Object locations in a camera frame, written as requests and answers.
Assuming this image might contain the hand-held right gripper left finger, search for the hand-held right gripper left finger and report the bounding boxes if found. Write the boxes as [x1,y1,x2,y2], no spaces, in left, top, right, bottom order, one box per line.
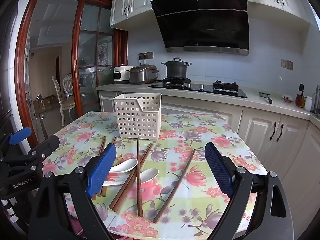
[28,143,117,240]

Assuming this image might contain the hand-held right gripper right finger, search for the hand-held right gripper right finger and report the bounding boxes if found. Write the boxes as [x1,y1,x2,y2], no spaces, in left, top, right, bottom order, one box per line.
[204,142,295,240]

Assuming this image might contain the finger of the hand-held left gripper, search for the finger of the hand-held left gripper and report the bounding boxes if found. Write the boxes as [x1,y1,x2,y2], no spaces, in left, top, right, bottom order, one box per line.
[5,135,61,173]
[0,127,32,153]

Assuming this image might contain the white ceramic spoon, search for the white ceramic spoon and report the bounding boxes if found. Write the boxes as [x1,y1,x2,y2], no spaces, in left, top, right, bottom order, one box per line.
[102,168,159,187]
[107,159,138,173]

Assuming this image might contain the white perforated plastic basket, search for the white perforated plastic basket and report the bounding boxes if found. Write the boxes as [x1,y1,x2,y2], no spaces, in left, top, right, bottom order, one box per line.
[114,93,162,140]

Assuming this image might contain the floral tablecloth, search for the floral tablecloth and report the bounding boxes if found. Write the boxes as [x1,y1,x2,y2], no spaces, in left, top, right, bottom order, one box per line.
[41,111,268,240]

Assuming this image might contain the cardboard boxes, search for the cardboard boxes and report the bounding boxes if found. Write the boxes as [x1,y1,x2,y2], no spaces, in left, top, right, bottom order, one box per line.
[33,95,58,117]

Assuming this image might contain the white dining chair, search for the white dining chair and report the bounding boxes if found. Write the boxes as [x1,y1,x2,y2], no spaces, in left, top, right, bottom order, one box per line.
[52,76,75,127]

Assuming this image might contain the white lower kitchen cabinets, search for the white lower kitchen cabinets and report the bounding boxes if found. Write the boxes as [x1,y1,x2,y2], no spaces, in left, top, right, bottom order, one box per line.
[99,90,320,230]

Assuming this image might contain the ornate padded dining chair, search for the ornate padded dining chair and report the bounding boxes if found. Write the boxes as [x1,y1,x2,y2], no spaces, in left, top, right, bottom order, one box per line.
[62,72,73,98]

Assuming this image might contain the black glass gas cooktop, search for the black glass gas cooktop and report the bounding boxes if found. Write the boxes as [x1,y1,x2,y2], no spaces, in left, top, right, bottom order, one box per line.
[147,77,248,99]

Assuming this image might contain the black burner grate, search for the black burner grate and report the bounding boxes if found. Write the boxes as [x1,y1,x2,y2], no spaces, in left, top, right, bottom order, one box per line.
[162,77,191,87]
[213,80,239,92]

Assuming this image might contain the small black pan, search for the small black pan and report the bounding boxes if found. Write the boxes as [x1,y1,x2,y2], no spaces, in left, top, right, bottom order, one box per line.
[259,92,273,104]

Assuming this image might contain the red framed glass sliding door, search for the red framed glass sliding door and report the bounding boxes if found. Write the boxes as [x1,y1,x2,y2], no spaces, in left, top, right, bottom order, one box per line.
[71,0,120,115]

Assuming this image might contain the white countertop appliance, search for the white countertop appliance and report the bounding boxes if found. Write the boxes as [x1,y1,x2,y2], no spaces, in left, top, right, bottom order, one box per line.
[114,64,134,84]

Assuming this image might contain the silver rice cooker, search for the silver rice cooker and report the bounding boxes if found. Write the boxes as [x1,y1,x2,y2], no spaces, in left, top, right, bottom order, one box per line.
[129,64,160,85]

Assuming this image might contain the brown bottle with black top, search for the brown bottle with black top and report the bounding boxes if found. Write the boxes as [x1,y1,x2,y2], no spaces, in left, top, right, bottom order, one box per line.
[295,84,305,108]

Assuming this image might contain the black cooking pot with lid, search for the black cooking pot with lid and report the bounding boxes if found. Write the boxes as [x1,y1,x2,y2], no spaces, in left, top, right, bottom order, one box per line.
[161,57,192,79]

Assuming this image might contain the steel thermos flask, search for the steel thermos flask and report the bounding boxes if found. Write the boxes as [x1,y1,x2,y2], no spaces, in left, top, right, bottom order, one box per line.
[314,85,320,114]

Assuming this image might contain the black range hood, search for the black range hood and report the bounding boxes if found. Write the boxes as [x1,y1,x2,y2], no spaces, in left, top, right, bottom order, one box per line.
[150,0,250,56]

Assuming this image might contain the red wooden door frame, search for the red wooden door frame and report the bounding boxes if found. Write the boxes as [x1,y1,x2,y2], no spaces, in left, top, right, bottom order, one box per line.
[15,0,128,143]

